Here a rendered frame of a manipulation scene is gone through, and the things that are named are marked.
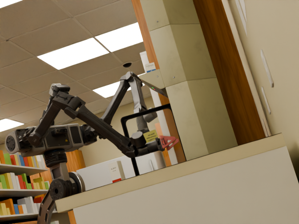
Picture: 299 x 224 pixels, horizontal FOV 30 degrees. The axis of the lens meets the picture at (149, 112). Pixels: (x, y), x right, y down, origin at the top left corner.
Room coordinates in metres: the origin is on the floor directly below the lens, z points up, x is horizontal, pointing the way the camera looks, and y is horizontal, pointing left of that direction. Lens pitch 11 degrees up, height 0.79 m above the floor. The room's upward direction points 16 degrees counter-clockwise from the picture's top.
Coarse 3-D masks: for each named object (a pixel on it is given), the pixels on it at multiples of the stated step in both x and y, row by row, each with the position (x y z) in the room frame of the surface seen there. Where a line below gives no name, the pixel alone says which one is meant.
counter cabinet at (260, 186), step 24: (216, 168) 1.61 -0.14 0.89; (240, 168) 1.60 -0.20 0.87; (264, 168) 1.59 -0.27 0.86; (288, 168) 1.58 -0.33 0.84; (144, 192) 1.64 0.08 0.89; (168, 192) 1.63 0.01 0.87; (192, 192) 1.62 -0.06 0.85; (216, 192) 1.61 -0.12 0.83; (240, 192) 1.60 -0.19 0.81; (264, 192) 1.59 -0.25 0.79; (288, 192) 1.58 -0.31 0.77; (72, 216) 1.68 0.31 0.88; (96, 216) 1.67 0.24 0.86; (120, 216) 1.66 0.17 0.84; (144, 216) 1.65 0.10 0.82; (168, 216) 1.63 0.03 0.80; (192, 216) 1.62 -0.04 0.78; (216, 216) 1.61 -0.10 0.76; (240, 216) 1.60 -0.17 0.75; (264, 216) 1.60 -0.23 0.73; (288, 216) 1.59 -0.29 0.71
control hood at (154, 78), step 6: (150, 72) 2.67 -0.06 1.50; (156, 72) 2.67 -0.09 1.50; (144, 78) 2.68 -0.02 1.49; (150, 78) 2.67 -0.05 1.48; (156, 78) 2.67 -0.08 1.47; (162, 78) 2.67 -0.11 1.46; (150, 84) 2.72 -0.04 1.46; (156, 84) 2.67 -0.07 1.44; (162, 84) 2.67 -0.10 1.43; (162, 90) 2.71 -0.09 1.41
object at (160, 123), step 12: (132, 120) 2.98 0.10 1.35; (144, 120) 2.98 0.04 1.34; (156, 120) 2.98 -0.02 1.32; (168, 120) 2.97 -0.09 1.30; (132, 132) 2.98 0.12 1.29; (144, 132) 2.98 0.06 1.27; (156, 132) 2.98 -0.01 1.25; (168, 132) 2.97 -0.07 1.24; (180, 144) 2.97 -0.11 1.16; (144, 156) 2.98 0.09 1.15; (156, 156) 2.98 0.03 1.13; (168, 156) 2.98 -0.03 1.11; (180, 156) 2.97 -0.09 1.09; (144, 168) 2.98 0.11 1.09; (156, 168) 2.98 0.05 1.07
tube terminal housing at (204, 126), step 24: (192, 24) 2.74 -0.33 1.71; (168, 48) 2.66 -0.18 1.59; (192, 48) 2.71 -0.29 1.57; (168, 72) 2.66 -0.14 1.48; (192, 72) 2.68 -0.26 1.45; (168, 96) 2.67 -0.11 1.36; (192, 96) 2.65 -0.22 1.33; (216, 96) 2.74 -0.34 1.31; (192, 120) 2.65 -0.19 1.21; (216, 120) 2.71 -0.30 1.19; (192, 144) 2.66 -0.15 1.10; (216, 144) 2.69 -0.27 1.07
